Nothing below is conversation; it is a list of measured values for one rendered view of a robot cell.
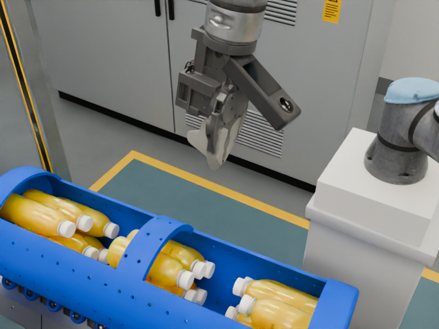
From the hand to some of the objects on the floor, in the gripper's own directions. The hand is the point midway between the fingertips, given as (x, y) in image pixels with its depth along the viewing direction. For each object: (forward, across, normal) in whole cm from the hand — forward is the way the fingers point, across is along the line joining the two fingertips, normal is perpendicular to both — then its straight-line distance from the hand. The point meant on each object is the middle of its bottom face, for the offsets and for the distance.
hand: (219, 164), depth 77 cm
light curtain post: (+154, -54, -73) cm, 179 cm away
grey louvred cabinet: (+133, -199, -124) cm, 270 cm away
